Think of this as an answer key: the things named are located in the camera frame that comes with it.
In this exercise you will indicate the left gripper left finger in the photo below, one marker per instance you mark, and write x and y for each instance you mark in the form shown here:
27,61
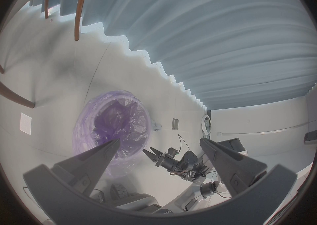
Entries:
86,169

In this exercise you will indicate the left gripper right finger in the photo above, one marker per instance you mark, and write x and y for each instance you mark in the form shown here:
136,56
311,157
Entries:
232,168

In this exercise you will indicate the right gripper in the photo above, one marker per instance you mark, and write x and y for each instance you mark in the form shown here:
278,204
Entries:
168,162

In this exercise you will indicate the clear printed wrapper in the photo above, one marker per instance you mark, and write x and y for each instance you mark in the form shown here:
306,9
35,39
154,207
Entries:
156,125

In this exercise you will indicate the purple plastic bag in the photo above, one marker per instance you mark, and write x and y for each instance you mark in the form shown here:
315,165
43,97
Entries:
118,122

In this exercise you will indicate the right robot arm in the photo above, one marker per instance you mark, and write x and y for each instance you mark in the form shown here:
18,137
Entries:
188,159

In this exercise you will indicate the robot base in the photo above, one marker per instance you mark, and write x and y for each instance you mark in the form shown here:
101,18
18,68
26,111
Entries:
138,200

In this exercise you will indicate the pale blue curtain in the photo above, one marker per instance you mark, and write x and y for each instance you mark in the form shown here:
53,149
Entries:
223,33

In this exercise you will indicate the wooden chair with white cushions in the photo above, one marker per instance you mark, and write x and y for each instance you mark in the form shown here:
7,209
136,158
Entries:
77,30

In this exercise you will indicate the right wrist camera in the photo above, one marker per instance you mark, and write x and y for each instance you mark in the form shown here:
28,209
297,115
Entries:
172,151

